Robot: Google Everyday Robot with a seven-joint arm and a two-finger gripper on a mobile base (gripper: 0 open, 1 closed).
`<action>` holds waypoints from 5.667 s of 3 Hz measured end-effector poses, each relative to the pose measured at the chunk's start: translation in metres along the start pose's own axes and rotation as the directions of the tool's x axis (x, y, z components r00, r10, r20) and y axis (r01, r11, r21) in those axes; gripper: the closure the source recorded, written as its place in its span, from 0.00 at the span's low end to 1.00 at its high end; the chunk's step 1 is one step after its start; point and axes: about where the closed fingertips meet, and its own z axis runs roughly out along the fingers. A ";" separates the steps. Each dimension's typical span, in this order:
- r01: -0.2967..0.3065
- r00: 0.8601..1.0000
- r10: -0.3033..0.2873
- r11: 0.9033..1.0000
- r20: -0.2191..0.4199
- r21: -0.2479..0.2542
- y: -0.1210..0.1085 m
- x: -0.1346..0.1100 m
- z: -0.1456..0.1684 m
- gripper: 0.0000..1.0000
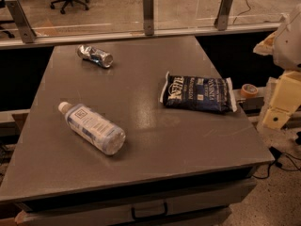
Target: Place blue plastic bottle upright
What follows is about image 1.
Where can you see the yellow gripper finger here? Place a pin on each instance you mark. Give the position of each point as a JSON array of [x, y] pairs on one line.
[[285, 100], [265, 47]]

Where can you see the clear blue plastic water bottle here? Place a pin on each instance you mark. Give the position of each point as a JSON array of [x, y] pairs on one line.
[[93, 127]]

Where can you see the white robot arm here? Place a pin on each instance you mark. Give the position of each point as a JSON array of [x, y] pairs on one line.
[[284, 45]]

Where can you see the orange tape roll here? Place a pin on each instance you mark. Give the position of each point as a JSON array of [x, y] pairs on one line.
[[249, 91]]

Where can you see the dark blue snack bag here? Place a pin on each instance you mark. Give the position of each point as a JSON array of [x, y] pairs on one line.
[[198, 93]]

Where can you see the grey metal drawer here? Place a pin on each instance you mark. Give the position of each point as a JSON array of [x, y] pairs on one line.
[[198, 206]]

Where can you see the right metal glass bracket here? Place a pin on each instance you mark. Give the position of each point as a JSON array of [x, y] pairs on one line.
[[221, 21]]

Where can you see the metal glass bracket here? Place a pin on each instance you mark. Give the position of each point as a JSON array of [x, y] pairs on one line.
[[148, 17], [221, 21], [26, 32]]

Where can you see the middle metal glass bracket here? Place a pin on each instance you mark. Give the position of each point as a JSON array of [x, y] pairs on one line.
[[148, 17]]

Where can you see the black drawer handle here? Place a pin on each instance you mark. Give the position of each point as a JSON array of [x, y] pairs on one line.
[[149, 212]]

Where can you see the left metal glass bracket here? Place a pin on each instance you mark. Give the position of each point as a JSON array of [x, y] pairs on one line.
[[26, 32]]

